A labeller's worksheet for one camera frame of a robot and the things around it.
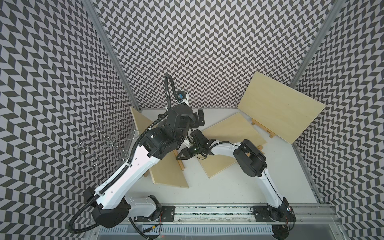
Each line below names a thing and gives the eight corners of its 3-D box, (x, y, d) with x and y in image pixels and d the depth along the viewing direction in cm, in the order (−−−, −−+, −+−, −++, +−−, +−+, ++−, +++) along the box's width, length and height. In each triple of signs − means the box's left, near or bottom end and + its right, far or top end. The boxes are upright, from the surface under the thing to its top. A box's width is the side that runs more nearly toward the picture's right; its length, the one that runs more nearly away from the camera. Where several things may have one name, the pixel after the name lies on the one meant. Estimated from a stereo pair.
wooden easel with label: (271, 139, 102) (272, 137, 100) (248, 122, 111) (249, 120, 110) (274, 136, 103) (275, 134, 102) (251, 119, 113) (252, 117, 111)
